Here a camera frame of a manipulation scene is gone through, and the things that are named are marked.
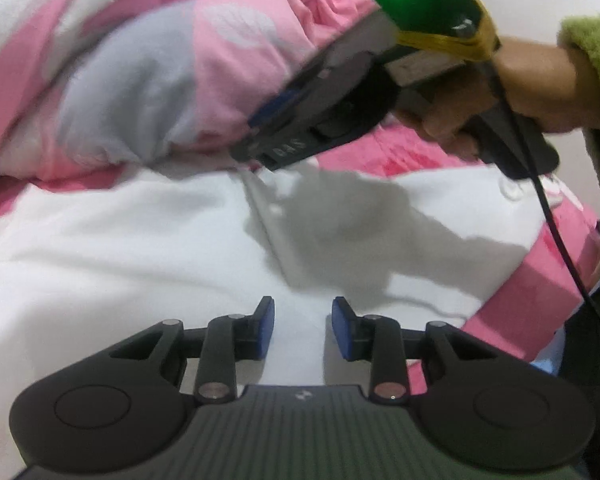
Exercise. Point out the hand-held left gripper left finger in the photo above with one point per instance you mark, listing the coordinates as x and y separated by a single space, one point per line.
265 326

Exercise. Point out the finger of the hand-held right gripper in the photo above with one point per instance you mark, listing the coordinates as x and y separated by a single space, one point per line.
275 110
242 152

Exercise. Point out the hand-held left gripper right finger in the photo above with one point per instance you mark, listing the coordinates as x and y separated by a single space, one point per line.
342 331

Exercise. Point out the white shirt orange print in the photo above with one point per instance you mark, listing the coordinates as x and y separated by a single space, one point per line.
130 260

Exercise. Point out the person's right hand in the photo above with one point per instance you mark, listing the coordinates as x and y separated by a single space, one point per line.
530 80

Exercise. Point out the pink blue white quilt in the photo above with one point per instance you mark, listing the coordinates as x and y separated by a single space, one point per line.
155 85

